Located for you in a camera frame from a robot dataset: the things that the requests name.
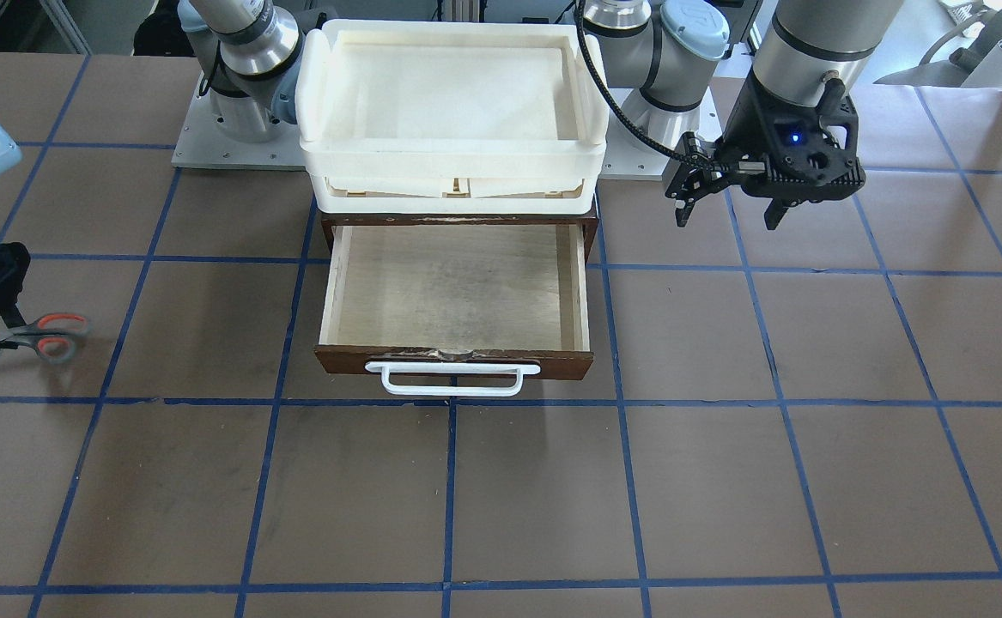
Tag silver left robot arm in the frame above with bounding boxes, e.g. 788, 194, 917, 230
572, 1, 901, 230

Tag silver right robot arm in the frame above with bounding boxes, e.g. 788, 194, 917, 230
0, 1, 338, 364

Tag wooden drawer with white handle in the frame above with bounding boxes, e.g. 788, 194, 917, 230
313, 221, 594, 398

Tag white plastic tray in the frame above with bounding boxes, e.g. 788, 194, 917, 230
295, 19, 610, 215

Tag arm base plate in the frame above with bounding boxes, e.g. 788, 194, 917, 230
172, 76, 305, 171
597, 86, 725, 183

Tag grey orange scissors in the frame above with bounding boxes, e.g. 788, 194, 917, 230
0, 312, 92, 364

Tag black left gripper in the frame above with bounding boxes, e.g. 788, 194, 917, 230
665, 74, 866, 231

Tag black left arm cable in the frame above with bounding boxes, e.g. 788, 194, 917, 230
574, 0, 725, 169

